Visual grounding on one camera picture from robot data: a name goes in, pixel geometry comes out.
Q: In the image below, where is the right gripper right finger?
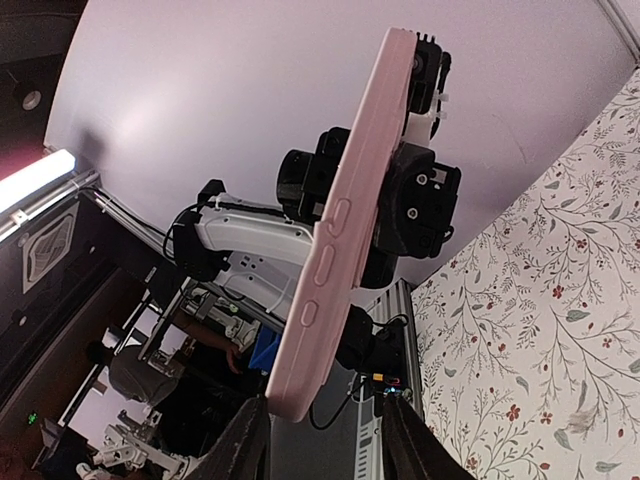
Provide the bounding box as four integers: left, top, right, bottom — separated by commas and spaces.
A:
382, 397, 473, 480

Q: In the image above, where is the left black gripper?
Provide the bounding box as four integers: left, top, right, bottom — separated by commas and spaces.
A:
276, 127, 461, 290

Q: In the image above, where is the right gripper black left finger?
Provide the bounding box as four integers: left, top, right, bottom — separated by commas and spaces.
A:
197, 397, 271, 480

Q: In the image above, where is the phone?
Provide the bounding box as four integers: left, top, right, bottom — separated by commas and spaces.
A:
266, 28, 418, 423

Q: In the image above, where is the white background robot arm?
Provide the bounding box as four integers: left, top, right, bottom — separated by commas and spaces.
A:
76, 396, 271, 480

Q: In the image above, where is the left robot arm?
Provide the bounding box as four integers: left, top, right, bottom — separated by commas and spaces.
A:
171, 127, 461, 318

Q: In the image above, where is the blue plastic bin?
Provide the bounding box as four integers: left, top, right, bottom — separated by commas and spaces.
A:
249, 328, 281, 373

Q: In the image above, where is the person in grey shirt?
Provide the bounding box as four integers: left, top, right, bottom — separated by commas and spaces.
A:
85, 341, 179, 406

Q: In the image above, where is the floral patterned table mat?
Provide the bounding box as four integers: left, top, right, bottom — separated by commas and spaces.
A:
412, 76, 639, 479

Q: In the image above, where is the ceiling light strip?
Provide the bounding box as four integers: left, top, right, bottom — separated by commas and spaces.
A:
0, 149, 76, 212

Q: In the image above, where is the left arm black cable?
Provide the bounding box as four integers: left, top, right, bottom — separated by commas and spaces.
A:
307, 384, 366, 431

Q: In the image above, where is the front aluminium rail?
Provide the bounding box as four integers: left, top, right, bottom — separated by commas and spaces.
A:
310, 279, 424, 479

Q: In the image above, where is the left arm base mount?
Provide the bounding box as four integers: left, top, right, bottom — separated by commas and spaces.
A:
336, 306, 413, 399

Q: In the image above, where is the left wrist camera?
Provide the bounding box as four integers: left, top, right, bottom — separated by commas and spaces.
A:
402, 32, 452, 148

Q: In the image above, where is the right aluminium frame post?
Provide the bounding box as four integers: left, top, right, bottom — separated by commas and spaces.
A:
596, 0, 639, 62

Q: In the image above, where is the aluminium frame post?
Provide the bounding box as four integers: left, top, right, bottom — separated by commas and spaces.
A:
74, 169, 201, 311
596, 0, 639, 62

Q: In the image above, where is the left aluminium frame post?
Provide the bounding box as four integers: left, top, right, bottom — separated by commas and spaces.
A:
74, 169, 201, 311

